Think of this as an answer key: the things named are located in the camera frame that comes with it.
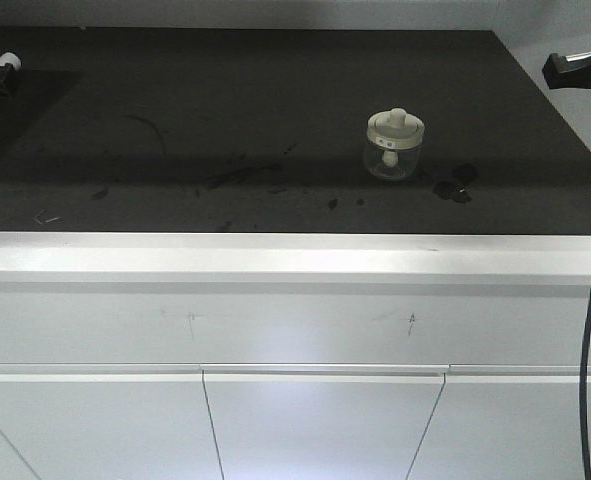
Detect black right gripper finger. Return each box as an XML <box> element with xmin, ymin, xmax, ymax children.
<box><xmin>542</xmin><ymin>52</ymin><xmax>591</xmax><ymax>89</ymax></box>

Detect glass jar with white lid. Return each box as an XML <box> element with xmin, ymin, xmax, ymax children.
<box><xmin>363</xmin><ymin>108</ymin><xmax>425</xmax><ymax>181</ymax></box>

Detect grey pipe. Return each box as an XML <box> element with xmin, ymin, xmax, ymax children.
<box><xmin>0</xmin><ymin>52</ymin><xmax>22</xmax><ymax>75</ymax></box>

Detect white cabinet door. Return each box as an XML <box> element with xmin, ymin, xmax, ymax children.
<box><xmin>204</xmin><ymin>371</ymin><xmax>444</xmax><ymax>479</ymax></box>

